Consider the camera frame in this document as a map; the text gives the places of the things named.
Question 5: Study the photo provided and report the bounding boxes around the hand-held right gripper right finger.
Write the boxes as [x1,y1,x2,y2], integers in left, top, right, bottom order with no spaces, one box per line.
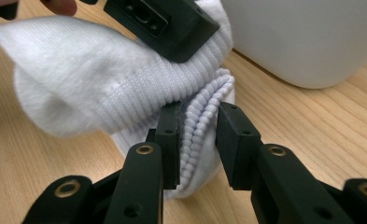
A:
[216,102,263,190]

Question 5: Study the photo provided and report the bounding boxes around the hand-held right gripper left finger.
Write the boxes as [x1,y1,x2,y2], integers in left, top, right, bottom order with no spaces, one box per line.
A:
[147,101,183,190]

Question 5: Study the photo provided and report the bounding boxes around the white plastic bin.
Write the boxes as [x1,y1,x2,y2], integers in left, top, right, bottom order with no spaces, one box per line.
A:
[219,0,367,90]

